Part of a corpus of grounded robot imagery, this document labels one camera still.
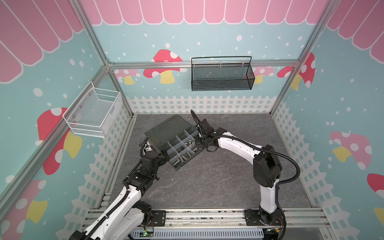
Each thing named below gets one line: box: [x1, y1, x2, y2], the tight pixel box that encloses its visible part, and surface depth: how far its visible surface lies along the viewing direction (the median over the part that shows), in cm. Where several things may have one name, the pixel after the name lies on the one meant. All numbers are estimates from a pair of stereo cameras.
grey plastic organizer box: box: [144, 114, 204, 171], surface depth 102 cm
